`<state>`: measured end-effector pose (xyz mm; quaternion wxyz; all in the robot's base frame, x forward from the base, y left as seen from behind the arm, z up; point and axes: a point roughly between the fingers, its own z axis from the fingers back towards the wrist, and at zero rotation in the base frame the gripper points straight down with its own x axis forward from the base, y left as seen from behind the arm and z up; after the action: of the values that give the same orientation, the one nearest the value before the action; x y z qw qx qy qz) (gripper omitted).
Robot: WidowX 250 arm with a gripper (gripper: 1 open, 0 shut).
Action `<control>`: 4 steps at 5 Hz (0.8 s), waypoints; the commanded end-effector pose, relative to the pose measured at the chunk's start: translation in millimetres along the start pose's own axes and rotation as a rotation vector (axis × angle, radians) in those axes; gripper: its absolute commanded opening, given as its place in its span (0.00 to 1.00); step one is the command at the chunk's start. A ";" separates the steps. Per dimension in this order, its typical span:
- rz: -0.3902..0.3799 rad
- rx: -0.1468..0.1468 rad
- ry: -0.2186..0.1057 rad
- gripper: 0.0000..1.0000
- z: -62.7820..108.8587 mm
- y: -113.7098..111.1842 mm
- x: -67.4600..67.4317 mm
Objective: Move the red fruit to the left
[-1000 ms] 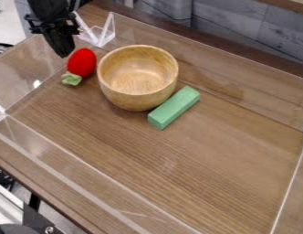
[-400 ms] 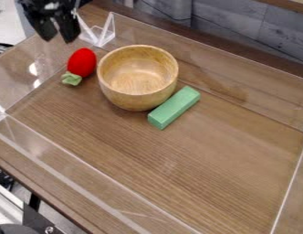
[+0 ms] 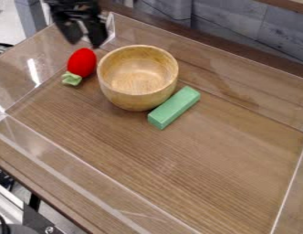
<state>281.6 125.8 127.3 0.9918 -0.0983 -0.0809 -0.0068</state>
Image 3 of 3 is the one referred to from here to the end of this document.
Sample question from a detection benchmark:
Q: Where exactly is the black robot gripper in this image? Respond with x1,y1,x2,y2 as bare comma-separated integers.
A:
43,0,108,48

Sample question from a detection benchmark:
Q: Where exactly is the red plush fruit green leaf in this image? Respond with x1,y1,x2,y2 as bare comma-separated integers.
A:
61,48,96,86

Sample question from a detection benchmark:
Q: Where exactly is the wooden bowl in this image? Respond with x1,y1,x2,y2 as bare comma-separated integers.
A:
96,45,180,112

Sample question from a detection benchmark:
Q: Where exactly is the green rectangular block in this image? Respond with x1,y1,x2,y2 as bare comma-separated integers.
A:
148,86,200,130

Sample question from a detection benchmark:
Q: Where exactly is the clear acrylic tray enclosure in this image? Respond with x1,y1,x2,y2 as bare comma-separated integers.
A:
0,16,303,234

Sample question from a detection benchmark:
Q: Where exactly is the black bracket with bolt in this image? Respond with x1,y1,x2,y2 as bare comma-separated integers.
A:
21,205,64,234

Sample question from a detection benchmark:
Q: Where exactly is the black cable bottom left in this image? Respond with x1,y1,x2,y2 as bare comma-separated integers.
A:
0,211,11,234

